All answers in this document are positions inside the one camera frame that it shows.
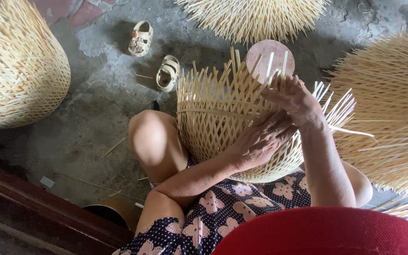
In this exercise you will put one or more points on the person's right fingers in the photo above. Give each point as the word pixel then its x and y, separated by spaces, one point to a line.
pixel 273 88

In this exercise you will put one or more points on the bundle of bamboo strips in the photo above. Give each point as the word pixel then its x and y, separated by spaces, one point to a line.
pixel 397 209

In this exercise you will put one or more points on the person's left leg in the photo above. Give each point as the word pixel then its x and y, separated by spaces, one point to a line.
pixel 154 141

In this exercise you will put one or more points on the spiky unfinished bamboo basket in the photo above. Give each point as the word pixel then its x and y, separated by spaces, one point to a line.
pixel 391 113
pixel 253 17

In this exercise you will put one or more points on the person's right leg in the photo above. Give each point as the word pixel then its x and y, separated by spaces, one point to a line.
pixel 361 186

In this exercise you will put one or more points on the round pinkish wooden mold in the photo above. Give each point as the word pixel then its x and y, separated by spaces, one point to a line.
pixel 268 58

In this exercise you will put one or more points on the unfinished woven bamboo basket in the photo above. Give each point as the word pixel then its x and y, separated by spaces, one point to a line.
pixel 218 117

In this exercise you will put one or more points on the low wooden stool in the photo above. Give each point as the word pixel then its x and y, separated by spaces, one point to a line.
pixel 113 212

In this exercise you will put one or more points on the small white scrap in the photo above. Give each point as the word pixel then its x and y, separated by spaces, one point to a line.
pixel 47 182

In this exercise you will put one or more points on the person's left hand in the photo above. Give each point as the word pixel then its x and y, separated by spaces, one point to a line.
pixel 257 145

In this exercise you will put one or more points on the red fabric garment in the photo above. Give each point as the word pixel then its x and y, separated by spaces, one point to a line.
pixel 324 232

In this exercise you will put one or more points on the person's leg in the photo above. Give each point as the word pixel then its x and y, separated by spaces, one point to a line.
pixel 361 186
pixel 154 141

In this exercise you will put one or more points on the loose bamboo strip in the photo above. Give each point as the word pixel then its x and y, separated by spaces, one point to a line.
pixel 114 147

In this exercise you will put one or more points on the person's right hand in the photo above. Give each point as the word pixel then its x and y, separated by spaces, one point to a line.
pixel 294 97

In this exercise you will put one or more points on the long thin bamboo strip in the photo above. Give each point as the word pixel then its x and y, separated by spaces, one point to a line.
pixel 97 185

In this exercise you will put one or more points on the dark red wooden beam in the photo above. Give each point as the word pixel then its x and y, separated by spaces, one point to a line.
pixel 41 209

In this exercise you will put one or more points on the person's left fingers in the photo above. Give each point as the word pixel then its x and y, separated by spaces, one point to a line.
pixel 276 125

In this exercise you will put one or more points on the cream child's sandal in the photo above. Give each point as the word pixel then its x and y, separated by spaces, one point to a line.
pixel 168 73
pixel 141 38

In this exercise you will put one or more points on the large finished woven bamboo basket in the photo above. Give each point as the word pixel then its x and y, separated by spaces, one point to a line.
pixel 16 67

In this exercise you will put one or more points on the person's floral dark dress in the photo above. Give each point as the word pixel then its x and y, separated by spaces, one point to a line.
pixel 221 212

